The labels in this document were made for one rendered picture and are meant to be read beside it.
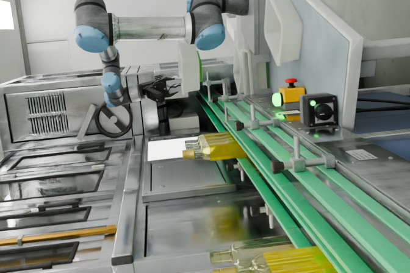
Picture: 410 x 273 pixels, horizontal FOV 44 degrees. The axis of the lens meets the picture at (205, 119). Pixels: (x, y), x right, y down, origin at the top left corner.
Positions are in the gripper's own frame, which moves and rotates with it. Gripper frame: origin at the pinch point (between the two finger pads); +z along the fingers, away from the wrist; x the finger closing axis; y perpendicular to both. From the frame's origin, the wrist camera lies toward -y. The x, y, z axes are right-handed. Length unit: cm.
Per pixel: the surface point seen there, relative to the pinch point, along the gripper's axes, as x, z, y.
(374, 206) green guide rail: -34, 28, -141
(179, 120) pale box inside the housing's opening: 53, -10, 67
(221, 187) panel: 19, 5, -55
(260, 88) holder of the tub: 5.0, 30.7, -12.7
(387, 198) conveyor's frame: -35, 30, -141
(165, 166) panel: 27.0, -16.4, -19.8
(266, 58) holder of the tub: -6.0, 35.6, -9.1
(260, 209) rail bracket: -1, 14, -96
